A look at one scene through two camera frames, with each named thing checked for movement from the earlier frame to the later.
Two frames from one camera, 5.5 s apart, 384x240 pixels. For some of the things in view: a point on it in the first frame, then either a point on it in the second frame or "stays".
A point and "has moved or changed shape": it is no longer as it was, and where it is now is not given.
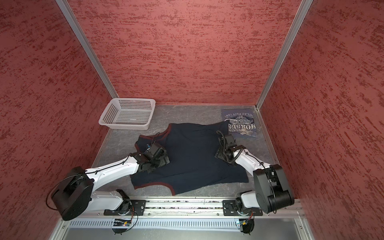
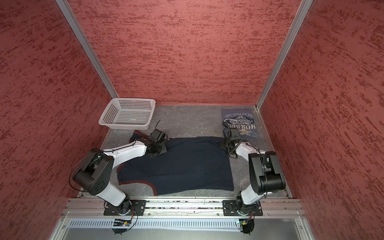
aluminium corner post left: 64,6 stays
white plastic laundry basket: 128,113 stays
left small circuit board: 121,222 stays
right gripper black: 219,152 to 222,146
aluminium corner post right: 303,8 stays
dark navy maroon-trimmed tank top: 192,149 has moved or changed shape
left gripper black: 163,162 to 164,150
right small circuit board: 243,222 stays
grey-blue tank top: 241,122 stays
